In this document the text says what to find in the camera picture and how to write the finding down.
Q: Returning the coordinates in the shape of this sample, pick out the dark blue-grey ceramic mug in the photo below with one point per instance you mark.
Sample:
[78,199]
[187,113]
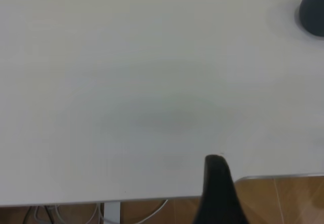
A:
[314,13]

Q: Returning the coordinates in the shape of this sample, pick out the white table leg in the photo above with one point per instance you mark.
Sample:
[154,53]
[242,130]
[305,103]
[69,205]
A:
[112,212]

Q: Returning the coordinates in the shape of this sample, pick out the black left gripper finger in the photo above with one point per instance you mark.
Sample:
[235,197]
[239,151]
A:
[217,196]

